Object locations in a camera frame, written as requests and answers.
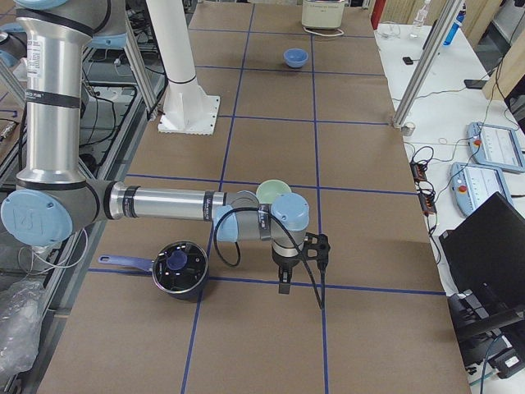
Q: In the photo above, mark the lower teach pendant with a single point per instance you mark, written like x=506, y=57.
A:
x=473, y=184

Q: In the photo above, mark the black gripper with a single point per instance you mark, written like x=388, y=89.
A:
x=285, y=263

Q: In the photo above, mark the black laptop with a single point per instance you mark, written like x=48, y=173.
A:
x=488, y=248

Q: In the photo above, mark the teach pendant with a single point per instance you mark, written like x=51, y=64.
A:
x=473, y=184
x=495, y=146

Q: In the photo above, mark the green bowl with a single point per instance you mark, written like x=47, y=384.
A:
x=269, y=190

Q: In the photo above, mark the clear plastic bag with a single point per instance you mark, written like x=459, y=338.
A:
x=21, y=322

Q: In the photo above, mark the white appliance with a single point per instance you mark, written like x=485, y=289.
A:
x=325, y=15

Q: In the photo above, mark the blue saucepan with glass lid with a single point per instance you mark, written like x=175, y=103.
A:
x=180, y=269

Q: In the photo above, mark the black phone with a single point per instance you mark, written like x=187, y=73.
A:
x=474, y=84

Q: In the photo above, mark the upper teach pendant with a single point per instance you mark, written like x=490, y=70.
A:
x=495, y=146

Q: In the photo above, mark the blue bowl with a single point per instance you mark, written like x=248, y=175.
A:
x=295, y=57

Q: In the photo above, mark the white pedestal column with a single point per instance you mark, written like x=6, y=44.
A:
x=187, y=108

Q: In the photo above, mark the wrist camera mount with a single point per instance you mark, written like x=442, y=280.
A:
x=316, y=248

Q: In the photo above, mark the blue water bottle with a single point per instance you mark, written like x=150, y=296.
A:
x=458, y=22

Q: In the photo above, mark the aluminium frame post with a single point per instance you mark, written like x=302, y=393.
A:
x=436, y=38

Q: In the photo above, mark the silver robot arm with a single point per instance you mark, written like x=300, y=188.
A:
x=53, y=199

